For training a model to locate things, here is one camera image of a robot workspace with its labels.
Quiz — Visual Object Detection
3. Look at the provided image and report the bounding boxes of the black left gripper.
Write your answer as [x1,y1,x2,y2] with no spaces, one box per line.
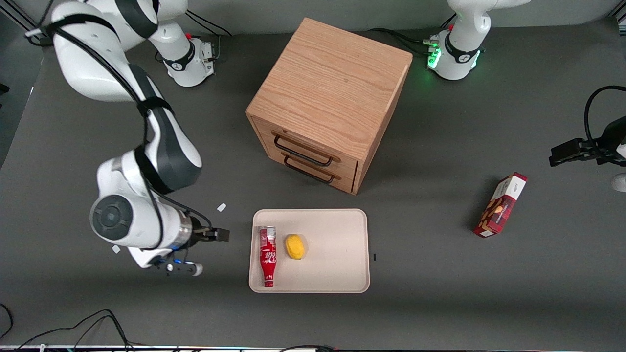
[549,116,626,167]

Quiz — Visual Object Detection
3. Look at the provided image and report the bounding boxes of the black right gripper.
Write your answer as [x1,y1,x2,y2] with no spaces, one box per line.
[188,218,229,249]

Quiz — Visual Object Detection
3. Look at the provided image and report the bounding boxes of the red coke bottle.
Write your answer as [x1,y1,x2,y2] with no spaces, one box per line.
[259,226,278,288]

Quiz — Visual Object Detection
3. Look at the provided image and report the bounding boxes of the beige plastic tray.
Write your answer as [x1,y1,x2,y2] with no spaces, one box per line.
[248,209,370,294]

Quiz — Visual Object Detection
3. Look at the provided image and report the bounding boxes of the yellow lemon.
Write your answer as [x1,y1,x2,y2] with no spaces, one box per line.
[285,234,306,260]

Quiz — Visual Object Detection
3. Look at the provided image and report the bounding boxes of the red cookie box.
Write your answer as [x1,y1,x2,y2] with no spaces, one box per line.
[473,172,529,239]

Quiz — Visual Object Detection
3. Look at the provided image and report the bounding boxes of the wooden drawer cabinet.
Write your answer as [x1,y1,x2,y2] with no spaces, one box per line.
[246,18,413,196]

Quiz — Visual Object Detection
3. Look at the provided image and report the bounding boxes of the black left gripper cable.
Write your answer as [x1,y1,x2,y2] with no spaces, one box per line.
[584,86,626,147]

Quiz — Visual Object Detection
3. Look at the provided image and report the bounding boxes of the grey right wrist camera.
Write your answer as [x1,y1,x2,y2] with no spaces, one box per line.
[152,254,203,277]

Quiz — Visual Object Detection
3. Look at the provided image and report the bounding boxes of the black metal drawer handle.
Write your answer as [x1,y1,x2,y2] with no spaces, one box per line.
[284,155,336,184]
[274,134,335,167]

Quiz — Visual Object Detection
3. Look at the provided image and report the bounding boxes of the black floor cable bundle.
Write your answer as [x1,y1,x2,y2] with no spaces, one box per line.
[15,309,135,352]

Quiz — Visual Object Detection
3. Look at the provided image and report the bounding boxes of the black right arm base cable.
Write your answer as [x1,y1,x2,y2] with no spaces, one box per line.
[186,10,233,37]

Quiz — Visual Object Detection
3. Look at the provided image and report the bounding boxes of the black arm base cable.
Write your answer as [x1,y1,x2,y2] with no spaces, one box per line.
[186,10,233,37]
[368,15,456,55]

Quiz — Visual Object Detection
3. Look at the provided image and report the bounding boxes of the black left arm base cable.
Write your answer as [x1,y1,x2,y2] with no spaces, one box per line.
[368,15,456,55]

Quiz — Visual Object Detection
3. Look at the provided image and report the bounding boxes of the thin black cable loop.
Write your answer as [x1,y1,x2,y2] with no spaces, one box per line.
[0,303,13,340]

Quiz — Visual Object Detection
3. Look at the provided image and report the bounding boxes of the black aluminium frame rail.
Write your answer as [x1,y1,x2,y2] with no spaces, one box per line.
[0,6,40,31]

